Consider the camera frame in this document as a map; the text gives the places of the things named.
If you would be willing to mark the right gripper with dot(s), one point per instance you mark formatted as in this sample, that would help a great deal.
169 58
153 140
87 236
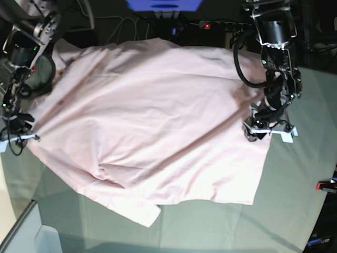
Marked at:
17 130

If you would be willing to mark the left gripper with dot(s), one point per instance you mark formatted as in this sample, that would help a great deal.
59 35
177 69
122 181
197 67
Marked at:
263 121

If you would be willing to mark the pink t-shirt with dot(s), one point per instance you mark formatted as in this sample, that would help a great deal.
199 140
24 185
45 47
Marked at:
143 124

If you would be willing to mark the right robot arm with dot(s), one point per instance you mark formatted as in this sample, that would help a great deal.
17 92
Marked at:
25 44

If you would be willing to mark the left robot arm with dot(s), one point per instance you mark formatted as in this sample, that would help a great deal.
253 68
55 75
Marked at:
275 30

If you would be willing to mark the grey-green table cloth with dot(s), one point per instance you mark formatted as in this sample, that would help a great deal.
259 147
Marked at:
281 219

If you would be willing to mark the red black clamp right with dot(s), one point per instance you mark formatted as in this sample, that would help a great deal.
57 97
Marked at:
327 186

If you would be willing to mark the black power strip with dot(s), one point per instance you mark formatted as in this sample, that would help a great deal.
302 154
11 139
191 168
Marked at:
226 26

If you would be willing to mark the white plastic bin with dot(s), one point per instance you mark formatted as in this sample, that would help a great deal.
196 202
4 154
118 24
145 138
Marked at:
47 240

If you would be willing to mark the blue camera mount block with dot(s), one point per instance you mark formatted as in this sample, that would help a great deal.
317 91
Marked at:
163 5

